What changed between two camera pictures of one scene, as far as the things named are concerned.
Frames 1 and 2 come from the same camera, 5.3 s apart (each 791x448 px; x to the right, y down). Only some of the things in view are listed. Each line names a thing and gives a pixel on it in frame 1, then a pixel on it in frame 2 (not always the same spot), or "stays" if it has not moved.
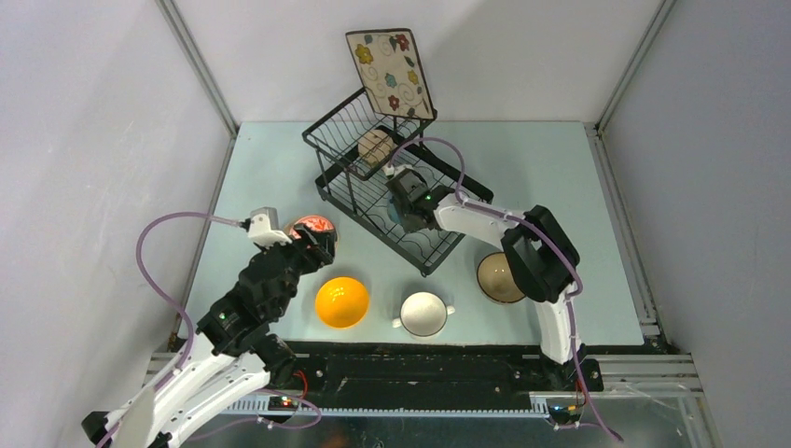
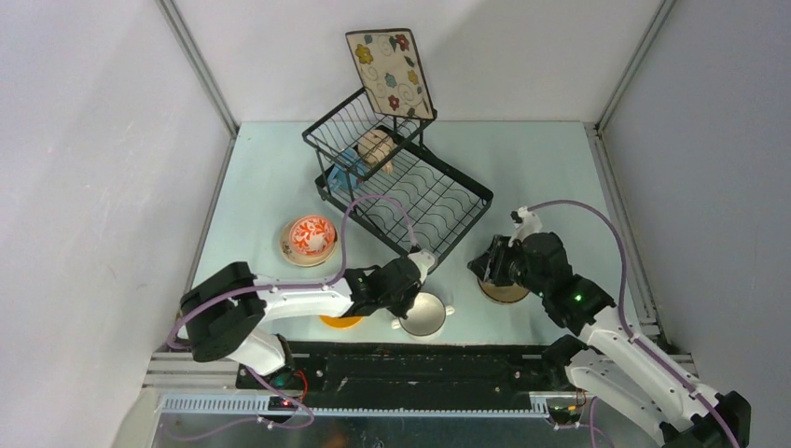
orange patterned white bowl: [315, 222] stays
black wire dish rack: [357, 144] stays
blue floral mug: [394, 212] to [348, 173]
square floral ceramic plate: [392, 72] stays
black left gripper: [321, 250] to [403, 308]
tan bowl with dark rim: [496, 278] stays
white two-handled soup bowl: [423, 314] stays
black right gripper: [409, 226] to [489, 264]
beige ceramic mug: [375, 146] stays
